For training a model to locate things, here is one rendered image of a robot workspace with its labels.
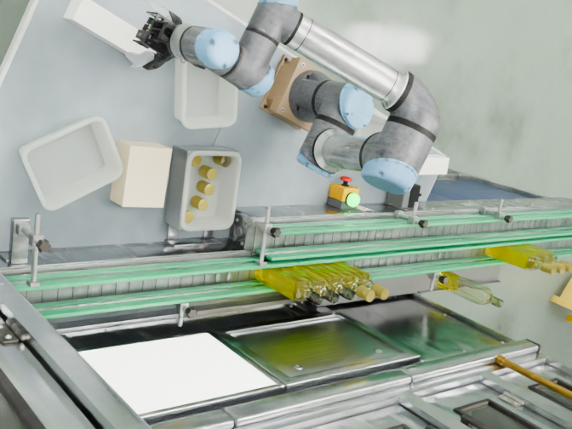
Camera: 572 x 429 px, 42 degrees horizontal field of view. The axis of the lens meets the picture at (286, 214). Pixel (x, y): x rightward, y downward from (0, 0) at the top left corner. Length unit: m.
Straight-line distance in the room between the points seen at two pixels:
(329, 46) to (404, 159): 0.29
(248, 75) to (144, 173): 0.55
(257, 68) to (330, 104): 0.54
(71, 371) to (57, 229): 1.04
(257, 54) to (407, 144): 0.37
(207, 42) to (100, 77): 0.56
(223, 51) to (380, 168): 0.43
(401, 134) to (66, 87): 0.82
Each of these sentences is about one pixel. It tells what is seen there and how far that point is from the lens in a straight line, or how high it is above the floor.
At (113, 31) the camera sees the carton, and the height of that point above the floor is 0.81.
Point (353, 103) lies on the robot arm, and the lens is 2.01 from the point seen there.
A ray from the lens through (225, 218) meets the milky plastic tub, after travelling 2.14.
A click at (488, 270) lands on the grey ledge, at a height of 0.88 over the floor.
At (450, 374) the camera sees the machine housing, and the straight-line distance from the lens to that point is 2.10.
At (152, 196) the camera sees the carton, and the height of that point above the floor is 0.82.
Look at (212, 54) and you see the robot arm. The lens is 1.44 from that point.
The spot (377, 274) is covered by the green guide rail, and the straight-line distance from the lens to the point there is 2.43.
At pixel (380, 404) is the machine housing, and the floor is 1.43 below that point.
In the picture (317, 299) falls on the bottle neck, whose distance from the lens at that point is 2.02.
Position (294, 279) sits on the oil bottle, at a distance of 2.05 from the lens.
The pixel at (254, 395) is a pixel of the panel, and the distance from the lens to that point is 1.74.
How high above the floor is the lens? 2.52
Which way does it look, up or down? 49 degrees down
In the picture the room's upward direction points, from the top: 114 degrees clockwise
